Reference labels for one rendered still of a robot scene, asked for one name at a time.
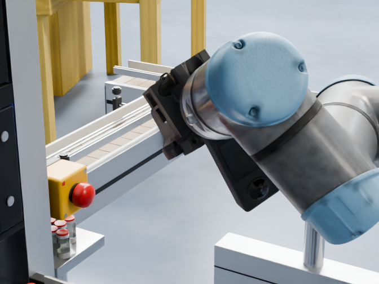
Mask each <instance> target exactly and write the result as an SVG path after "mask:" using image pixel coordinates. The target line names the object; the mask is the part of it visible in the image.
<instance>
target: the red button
mask: <svg viewBox="0 0 379 284"><path fill-rule="evenodd" d="M94 199H95V189H94V187H93V186H92V185H91V184H88V183H84V182H81V183H79V184H77V186H76V187H75V189H74V191H73V194H72V201H73V204H74V205H75V206H77V207H80V208H87V207H90V206H91V205H92V203H93V201H94Z"/></svg>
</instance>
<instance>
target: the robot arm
mask: <svg viewBox="0 0 379 284"><path fill-rule="evenodd" d="M164 75H167V76H166V77H164ZM308 83H309V75H308V72H307V67H306V63H305V60H304V58H303V56H302V54H301V53H300V51H299V50H298V49H297V47H296V46H295V45H294V44H293V43H291V42H290V41H288V40H287V39H285V38H284V37H282V36H280V35H277V34H274V33H270V32H252V33H248V34H245V35H242V36H240V37H239V38H236V39H233V40H231V41H229V42H227V43H225V44H224V45H222V46H221V47H220V48H219V49H217V50H216V52H215V53H214V54H213V56H212V57H210V56H209V54H208V52H207V51H206V49H204V50H202V51H200V52H199V53H197V54H196V55H194V56H192V57H191V58H189V59H188V60H186V61H184V62H182V63H181V64H179V65H178V66H176V67H175V68H173V69H172V70H171V71H170V73H168V72H166V73H164V74H162V75H161V76H160V79H159V80H158V81H156V83H155V84H153V85H151V86H150V87H149V88H148V89H147V90H146V91H145V92H144V93H143V94H142V95H143V96H144V98H145V99H146V101H147V103H148V104H149V106H150V107H151V115H152V117H153V119H154V121H155V122H156V125H157V127H158V128H159V130H160V132H161V133H162V135H163V137H164V139H165V144H164V148H163V149H162V152H163V153H164V155H165V156H166V158H167V159H168V161H169V160H171V159H173V158H175V157H177V156H179V155H180V154H182V153H183V154H184V156H186V155H188V154H190V153H192V152H193V151H195V150H196V149H198V148H201V147H202V146H204V145H205V144H206V146H207V148H208V150H209V152H210V154H211V156H212V157H213V160H214V162H215V164H216V165H217V167H218V169H219V171H220V173H221V175H222V177H223V178H224V180H225V182H226V184H227V186H228V188H229V190H230V192H231V194H232V196H233V198H234V199H235V201H236V203H237V205H239V206H240V207H241V208H242V209H243V210H244V211H246V212H250V211H251V210H253V209H254V208H256V207H257V206H259V205H260V204H261V203H263V202H264V201H266V200H267V199H269V198H270V197H272V196H273V195H274V194H276V193H277V192H278V191H281V192H282V194H283V195H284V196H285V197H286V198H287V199H288V201H289V202H290V203H291V204H292V205H293V206H294V207H295V209H296V210H297V211H298V212H299V213H300V214H301V219H302V220H303V221H307V222H308V223H309V224H310V225H311V226H312V227H313V228H314V229H315V230H316V231H317V232H318V233H319V234H320V235H321V236H322V237H323V238H324V239H325V240H326V241H327V242H328V243H331V244H333V245H342V244H345V243H348V242H351V241H353V240H355V239H356V238H358V237H360V236H361V235H363V234H364V233H366V232H367V231H369V230H370V229H371V228H372V227H373V226H375V225H376V224H377V223H378V222H379V168H377V167H376V166H375V165H374V162H379V85H378V84H377V83H376V82H375V81H373V80H371V79H369V78H367V77H365V76H360V75H355V74H350V75H345V76H341V77H338V78H336V79H334V80H333V81H331V82H330V83H328V84H327V85H326V86H325V87H324V88H323V89H322V90H321V91H320V92H319V93H318V94H317V95H316V96H315V95H314V94H313V93H312V92H311V91H310V89H309V88H308Z"/></svg>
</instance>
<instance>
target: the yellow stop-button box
mask: <svg viewBox="0 0 379 284"><path fill-rule="evenodd" d="M47 176H48V184H49V200H50V215H51V218H54V219H58V220H65V219H66V218H68V217H69V216H71V215H73V214H74V213H75V212H77V211H79V210H80V209H82V208H80V207H77V206H75V205H74V204H73V201H72V194H73V191H74V189H75V187H76V186H77V184H79V183H81V182H84V183H87V167H86V165H83V164H80V163H75V162H71V161H67V160H64V159H60V158H57V157H51V158H49V159H47Z"/></svg>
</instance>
